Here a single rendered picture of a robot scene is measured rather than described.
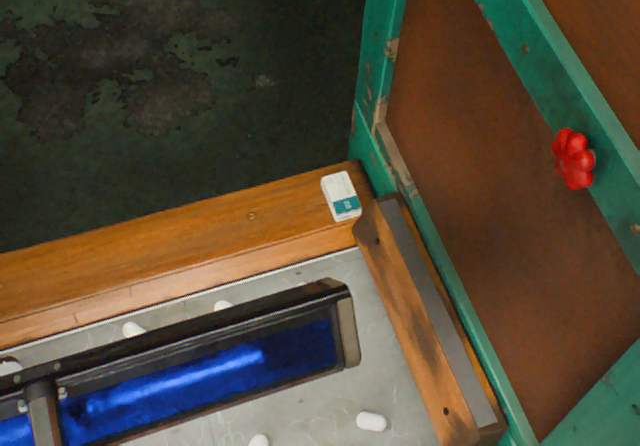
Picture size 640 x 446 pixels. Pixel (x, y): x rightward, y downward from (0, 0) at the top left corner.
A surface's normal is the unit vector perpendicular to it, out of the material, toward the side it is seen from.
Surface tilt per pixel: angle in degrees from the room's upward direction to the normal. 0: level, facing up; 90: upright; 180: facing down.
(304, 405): 0
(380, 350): 0
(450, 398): 66
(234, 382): 58
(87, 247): 0
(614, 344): 90
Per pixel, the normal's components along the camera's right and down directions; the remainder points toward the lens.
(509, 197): -0.94, 0.26
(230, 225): 0.04, -0.51
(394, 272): -0.85, 0.05
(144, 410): 0.30, 0.42
